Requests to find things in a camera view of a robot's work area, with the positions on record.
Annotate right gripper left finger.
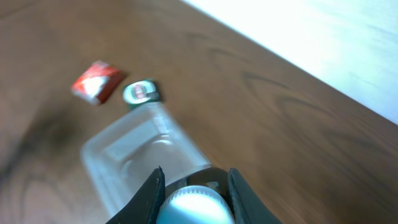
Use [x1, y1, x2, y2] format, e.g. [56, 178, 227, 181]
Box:
[106, 167, 165, 224]

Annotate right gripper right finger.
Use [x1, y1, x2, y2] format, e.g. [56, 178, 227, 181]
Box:
[228, 168, 282, 224]

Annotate dark bottle white cap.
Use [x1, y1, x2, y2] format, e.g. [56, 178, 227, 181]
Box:
[156, 167, 235, 224]

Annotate red ActiFast medicine box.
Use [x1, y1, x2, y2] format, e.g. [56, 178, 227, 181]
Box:
[71, 60, 126, 105]

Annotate clear plastic container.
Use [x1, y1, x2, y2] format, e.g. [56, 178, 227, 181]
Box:
[81, 103, 210, 217]

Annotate green round-logo box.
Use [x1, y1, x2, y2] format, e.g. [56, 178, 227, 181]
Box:
[122, 79, 162, 110]

